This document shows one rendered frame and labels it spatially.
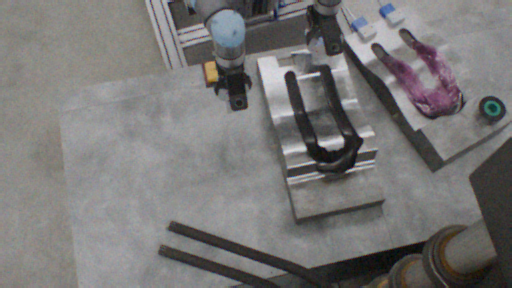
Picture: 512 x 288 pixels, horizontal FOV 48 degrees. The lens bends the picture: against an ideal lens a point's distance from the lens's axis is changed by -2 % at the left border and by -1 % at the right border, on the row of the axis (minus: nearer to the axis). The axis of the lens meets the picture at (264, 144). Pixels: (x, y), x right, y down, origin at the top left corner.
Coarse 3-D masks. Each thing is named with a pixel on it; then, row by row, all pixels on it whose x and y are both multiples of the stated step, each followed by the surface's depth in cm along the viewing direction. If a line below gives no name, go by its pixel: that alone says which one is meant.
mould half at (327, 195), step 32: (320, 64) 177; (288, 96) 173; (320, 96) 174; (352, 96) 174; (288, 128) 168; (320, 128) 166; (288, 160) 161; (288, 192) 169; (320, 192) 165; (352, 192) 165
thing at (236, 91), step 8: (232, 72) 149; (240, 72) 149; (232, 80) 149; (240, 80) 149; (232, 88) 149; (240, 88) 150; (232, 96) 150; (240, 96) 150; (232, 104) 150; (240, 104) 150
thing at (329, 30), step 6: (318, 18) 161; (330, 18) 160; (324, 24) 160; (330, 24) 160; (336, 24) 161; (324, 30) 160; (330, 30) 161; (336, 30) 161; (324, 36) 161; (330, 36) 161; (336, 36) 161; (324, 42) 162; (330, 42) 161; (336, 42) 161; (330, 48) 161; (336, 48) 161; (342, 48) 162; (330, 54) 161; (336, 54) 162
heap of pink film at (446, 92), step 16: (416, 48) 180; (432, 48) 178; (384, 64) 179; (400, 64) 176; (432, 64) 174; (448, 64) 177; (400, 80) 174; (416, 80) 174; (448, 80) 175; (416, 96) 172; (432, 96) 174; (448, 96) 173; (432, 112) 172
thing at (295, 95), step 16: (288, 80) 175; (336, 96) 174; (304, 112) 172; (336, 112) 172; (304, 128) 168; (352, 128) 165; (352, 144) 167; (320, 160) 167; (336, 160) 167; (352, 160) 165
